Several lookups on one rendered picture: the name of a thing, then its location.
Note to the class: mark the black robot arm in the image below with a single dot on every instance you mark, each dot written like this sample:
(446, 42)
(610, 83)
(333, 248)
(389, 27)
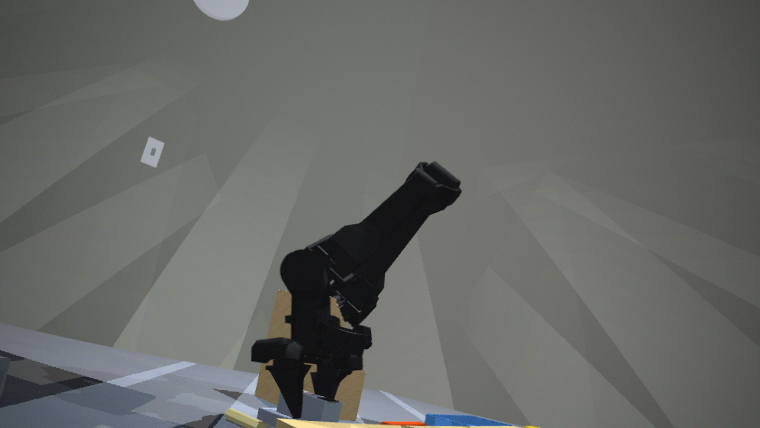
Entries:
(357, 257)

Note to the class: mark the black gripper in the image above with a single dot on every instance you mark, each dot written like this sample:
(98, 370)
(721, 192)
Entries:
(289, 368)

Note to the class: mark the blue shallow tray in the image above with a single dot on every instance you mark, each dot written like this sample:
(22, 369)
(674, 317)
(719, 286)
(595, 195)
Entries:
(459, 421)

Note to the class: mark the tan wooden floor panel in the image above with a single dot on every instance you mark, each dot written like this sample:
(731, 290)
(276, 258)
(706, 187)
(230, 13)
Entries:
(289, 423)

